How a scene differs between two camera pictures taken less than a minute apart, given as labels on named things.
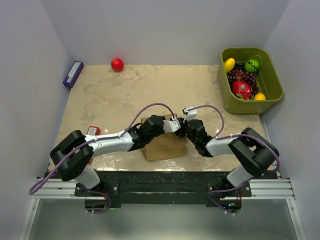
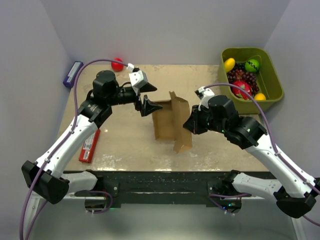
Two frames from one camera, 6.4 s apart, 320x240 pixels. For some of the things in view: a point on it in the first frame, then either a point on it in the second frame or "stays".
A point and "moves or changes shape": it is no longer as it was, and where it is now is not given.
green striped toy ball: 252,66 stays
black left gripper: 161,131 to 148,106
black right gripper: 180,133 to 192,124
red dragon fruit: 242,89 stays
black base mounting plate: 160,189 stays
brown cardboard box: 167,145 moves or changes shape
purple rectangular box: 73,74 stays
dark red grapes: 239,73 stays
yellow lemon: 229,64 stays
